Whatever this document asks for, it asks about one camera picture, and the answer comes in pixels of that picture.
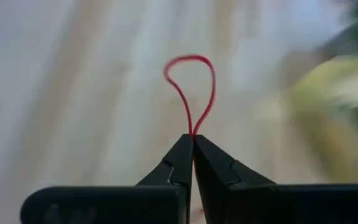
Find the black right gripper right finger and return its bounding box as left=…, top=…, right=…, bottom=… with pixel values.
left=194, top=134, right=358, bottom=224

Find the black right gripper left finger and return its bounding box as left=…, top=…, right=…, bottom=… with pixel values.
left=20, top=134, right=194, bottom=224

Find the yellow translucent plastic bin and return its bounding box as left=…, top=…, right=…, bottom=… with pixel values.
left=290, top=55, right=358, bottom=184

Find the red rubber band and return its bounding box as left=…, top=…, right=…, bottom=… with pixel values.
left=163, top=54, right=217, bottom=138

